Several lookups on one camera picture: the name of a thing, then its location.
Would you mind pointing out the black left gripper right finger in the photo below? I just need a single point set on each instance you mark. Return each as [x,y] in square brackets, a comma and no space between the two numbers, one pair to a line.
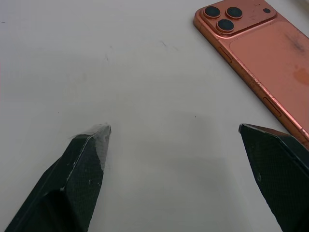
[282,174]

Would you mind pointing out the orange smartphone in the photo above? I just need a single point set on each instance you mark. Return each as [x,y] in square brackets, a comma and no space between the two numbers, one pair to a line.
[265,55]

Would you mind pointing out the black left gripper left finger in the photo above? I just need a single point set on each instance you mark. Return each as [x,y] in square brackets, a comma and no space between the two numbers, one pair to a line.
[72,183]

